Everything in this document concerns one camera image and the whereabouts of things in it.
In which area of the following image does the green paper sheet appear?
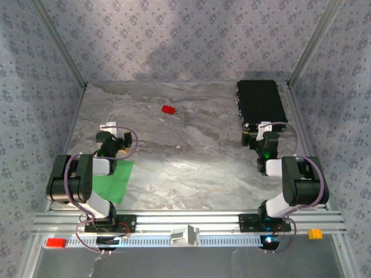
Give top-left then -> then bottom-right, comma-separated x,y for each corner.
92,160 -> 135,204

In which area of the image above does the black hard case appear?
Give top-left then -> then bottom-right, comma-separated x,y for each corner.
236,80 -> 289,133

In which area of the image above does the left controller board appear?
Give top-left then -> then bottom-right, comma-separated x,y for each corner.
95,236 -> 121,251

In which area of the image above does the controller board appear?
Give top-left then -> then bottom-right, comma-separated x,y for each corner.
259,235 -> 281,251
95,236 -> 121,251

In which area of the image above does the right controller board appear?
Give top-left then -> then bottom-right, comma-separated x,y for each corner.
259,235 -> 281,251

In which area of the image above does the large red toy brick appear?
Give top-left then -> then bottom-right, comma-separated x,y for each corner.
45,237 -> 68,248

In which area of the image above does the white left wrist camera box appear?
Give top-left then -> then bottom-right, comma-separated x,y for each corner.
99,121 -> 118,136

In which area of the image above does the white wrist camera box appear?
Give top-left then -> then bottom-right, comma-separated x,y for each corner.
257,121 -> 274,139
99,121 -> 118,136

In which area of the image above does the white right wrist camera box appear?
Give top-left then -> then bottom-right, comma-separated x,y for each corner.
257,121 -> 274,139

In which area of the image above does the aluminium table side rail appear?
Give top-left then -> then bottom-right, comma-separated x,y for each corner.
45,83 -> 88,212
288,83 -> 332,211

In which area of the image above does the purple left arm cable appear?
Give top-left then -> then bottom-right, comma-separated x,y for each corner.
66,126 -> 139,255

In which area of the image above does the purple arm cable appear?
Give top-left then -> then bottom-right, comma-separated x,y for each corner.
262,121 -> 325,254
66,126 -> 139,255

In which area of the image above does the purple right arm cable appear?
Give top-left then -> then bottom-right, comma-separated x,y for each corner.
262,121 -> 325,254

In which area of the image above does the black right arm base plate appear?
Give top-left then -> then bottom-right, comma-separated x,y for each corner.
238,214 -> 292,233

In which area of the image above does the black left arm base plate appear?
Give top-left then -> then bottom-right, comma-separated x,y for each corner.
83,214 -> 137,233

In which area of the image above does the aluminium mounting rail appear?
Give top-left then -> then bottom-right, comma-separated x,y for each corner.
30,211 -> 347,235

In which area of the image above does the white slotted cable duct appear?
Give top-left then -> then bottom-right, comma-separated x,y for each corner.
43,235 -> 281,248

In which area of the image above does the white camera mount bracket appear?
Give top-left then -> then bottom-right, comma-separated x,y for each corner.
170,225 -> 201,247

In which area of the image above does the aluminium frame post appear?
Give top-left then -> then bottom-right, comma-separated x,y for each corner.
288,0 -> 347,87

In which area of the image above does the aluminium frame leg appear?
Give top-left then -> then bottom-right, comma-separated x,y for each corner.
332,233 -> 356,278
21,234 -> 44,278

